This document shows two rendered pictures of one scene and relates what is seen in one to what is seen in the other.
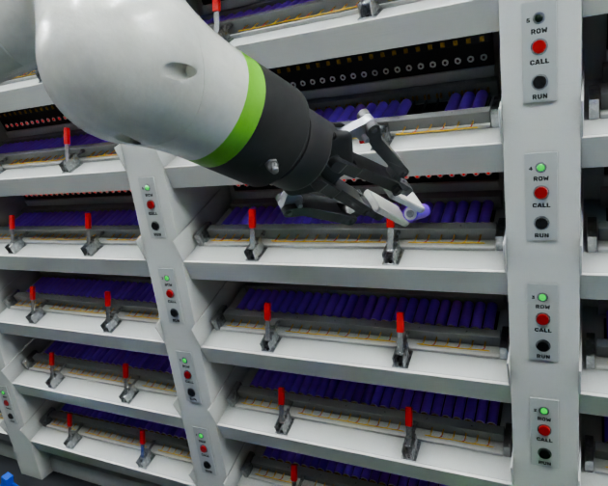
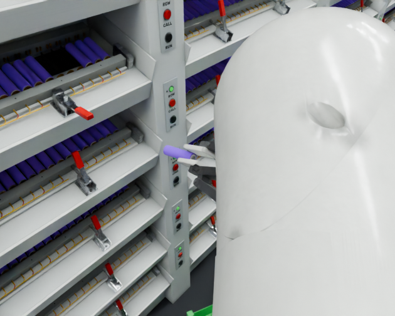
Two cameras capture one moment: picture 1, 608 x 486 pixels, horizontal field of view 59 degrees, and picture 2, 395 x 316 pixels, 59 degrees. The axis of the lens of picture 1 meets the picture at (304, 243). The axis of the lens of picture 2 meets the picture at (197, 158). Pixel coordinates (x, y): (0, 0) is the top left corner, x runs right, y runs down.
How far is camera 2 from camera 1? 0.63 m
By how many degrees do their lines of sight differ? 70
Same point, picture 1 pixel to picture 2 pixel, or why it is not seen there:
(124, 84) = not seen: outside the picture
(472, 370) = (142, 215)
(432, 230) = (95, 152)
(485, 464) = (149, 253)
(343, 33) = (17, 15)
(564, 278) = (181, 142)
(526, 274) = not seen: hidden behind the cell
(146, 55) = not seen: outside the picture
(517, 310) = (164, 170)
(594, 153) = (187, 72)
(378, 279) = (85, 207)
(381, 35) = (56, 13)
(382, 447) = (100, 299)
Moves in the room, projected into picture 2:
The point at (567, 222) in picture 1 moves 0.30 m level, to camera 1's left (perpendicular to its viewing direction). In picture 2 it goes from (182, 113) to (135, 206)
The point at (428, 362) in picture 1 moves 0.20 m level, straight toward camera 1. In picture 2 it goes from (117, 231) to (189, 261)
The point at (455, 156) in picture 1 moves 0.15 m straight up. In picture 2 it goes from (125, 99) to (113, 19)
